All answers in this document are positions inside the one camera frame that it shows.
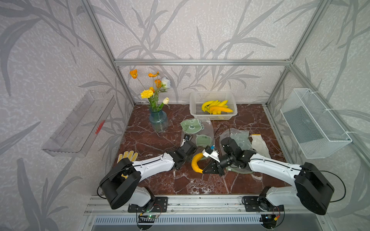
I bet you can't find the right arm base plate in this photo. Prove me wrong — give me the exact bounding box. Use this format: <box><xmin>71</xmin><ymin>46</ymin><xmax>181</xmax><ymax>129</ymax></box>
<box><xmin>241</xmin><ymin>196</ymin><xmax>280</xmax><ymax>213</ymax></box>

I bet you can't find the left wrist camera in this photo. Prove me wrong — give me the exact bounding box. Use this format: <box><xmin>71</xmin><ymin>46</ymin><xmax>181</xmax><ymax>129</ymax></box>
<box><xmin>184</xmin><ymin>134</ymin><xmax>194</xmax><ymax>141</ymax></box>

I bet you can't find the white plastic basket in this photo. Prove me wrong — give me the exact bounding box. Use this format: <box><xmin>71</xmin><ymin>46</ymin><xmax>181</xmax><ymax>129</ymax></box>
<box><xmin>189</xmin><ymin>91</ymin><xmax>238</xmax><ymax>120</ymax></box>

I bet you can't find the bag banana three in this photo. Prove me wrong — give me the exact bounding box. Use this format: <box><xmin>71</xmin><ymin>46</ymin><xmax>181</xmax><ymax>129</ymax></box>
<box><xmin>191</xmin><ymin>153</ymin><xmax>204</xmax><ymax>174</ymax></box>

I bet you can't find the white wire mesh basket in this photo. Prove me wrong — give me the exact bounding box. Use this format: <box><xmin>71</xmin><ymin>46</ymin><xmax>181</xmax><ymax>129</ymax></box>
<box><xmin>280</xmin><ymin>88</ymin><xmax>352</xmax><ymax>159</ymax></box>

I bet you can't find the yellow work glove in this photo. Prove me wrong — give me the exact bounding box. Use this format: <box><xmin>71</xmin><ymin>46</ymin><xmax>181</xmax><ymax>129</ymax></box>
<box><xmin>117</xmin><ymin>151</ymin><xmax>138</xmax><ymax>181</ymax></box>

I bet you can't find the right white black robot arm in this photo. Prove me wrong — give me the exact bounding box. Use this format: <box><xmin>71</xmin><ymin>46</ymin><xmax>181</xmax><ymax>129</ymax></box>
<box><xmin>202</xmin><ymin>138</ymin><xmax>334</xmax><ymax>215</ymax></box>

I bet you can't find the bag banana one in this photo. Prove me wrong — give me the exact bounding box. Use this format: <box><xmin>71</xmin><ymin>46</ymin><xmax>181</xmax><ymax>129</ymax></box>
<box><xmin>216</xmin><ymin>100</ymin><xmax>228</xmax><ymax>106</ymax></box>

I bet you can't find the blue glass vase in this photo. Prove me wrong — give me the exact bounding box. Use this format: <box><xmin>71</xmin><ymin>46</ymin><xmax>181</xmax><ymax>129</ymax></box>
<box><xmin>149</xmin><ymin>108</ymin><xmax>169</xmax><ymax>133</ymax></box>

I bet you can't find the white work glove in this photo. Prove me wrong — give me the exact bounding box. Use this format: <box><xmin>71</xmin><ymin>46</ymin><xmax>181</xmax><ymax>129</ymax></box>
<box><xmin>251</xmin><ymin>134</ymin><xmax>271</xmax><ymax>158</ymax></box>

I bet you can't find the clear acrylic wall shelf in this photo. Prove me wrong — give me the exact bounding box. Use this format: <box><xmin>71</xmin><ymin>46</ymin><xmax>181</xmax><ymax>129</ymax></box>
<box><xmin>41</xmin><ymin>90</ymin><xmax>116</xmax><ymax>157</ymax></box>

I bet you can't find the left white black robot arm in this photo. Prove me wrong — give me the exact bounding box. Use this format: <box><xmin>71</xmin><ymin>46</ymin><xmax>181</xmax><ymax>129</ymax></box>
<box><xmin>97</xmin><ymin>140</ymin><xmax>197</xmax><ymax>211</ymax></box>

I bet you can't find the bag banana two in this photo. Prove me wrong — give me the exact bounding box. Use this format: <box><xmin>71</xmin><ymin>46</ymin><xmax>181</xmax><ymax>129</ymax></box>
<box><xmin>209</xmin><ymin>106</ymin><xmax>233</xmax><ymax>114</ymax></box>

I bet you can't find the artificial flower bouquet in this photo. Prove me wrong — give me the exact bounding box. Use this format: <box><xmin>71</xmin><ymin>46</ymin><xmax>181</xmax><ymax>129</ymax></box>
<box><xmin>130</xmin><ymin>69</ymin><xmax>171</xmax><ymax>113</ymax></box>

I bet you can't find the yellow banana taken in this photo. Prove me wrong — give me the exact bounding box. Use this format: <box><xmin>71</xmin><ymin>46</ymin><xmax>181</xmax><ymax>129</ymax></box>
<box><xmin>212</xmin><ymin>110</ymin><xmax>230</xmax><ymax>115</ymax></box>
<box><xmin>201</xmin><ymin>101</ymin><xmax>214</xmax><ymax>112</ymax></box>

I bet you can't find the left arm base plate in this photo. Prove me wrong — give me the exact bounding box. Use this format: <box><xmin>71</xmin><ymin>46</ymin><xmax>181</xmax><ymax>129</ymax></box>
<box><xmin>128</xmin><ymin>196</ymin><xmax>169</xmax><ymax>213</ymax></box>

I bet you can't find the zip-top bag with bananas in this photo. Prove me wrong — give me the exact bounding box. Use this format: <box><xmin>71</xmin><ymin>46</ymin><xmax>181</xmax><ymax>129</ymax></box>
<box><xmin>180</xmin><ymin>118</ymin><xmax>214</xmax><ymax>147</ymax></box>
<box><xmin>219</xmin><ymin>128</ymin><xmax>253</xmax><ymax>174</ymax></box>

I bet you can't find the aluminium front rail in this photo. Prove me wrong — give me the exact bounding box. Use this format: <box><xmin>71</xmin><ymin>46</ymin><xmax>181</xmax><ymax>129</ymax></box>
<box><xmin>84</xmin><ymin>194</ymin><xmax>283</xmax><ymax>216</ymax></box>

